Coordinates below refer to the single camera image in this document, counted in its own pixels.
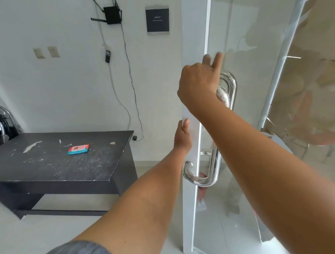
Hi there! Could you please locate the red teal wet wipes packet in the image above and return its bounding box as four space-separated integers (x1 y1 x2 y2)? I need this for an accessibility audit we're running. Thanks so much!
68 144 90 155

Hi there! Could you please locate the person's left forearm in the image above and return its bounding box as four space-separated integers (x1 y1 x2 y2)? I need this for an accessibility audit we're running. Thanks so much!
71 150 193 254

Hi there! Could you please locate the black scuffed table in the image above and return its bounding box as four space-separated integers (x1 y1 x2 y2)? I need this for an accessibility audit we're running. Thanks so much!
0 130 138 220

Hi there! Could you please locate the white framed glass door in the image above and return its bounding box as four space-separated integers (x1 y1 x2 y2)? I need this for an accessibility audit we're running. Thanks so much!
181 0 307 254

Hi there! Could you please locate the black chrome appliance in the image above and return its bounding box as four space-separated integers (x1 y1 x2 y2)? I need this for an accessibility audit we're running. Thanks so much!
0 106 23 145

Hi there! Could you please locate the chrome door pull handle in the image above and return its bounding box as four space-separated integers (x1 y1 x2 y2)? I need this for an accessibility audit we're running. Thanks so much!
183 71 238 187

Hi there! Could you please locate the reflective glass wall panel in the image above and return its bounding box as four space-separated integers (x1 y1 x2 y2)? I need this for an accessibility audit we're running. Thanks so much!
258 0 335 168

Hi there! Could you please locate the dark framed wall sign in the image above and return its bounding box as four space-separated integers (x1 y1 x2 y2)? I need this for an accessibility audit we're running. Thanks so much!
145 6 170 35

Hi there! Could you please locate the black wall router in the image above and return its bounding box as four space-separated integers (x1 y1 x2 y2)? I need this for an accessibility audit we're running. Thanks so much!
91 0 122 25

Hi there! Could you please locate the thin black cable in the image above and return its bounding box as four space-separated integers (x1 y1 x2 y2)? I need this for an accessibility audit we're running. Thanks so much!
120 22 144 142

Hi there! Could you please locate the person's right hand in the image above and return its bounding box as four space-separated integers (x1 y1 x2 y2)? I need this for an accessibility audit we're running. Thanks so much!
177 52 224 119

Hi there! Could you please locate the person's right forearm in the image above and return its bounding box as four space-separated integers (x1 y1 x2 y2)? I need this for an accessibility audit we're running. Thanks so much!
188 106 335 254

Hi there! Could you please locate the grey shirt sleeve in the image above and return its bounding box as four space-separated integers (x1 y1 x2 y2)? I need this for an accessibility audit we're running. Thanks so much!
47 240 111 254

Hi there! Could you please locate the white wall cable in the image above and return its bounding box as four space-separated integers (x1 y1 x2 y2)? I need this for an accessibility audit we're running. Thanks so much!
95 5 131 131

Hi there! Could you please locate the person's left hand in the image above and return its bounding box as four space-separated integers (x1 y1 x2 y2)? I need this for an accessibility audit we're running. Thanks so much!
174 118 193 155

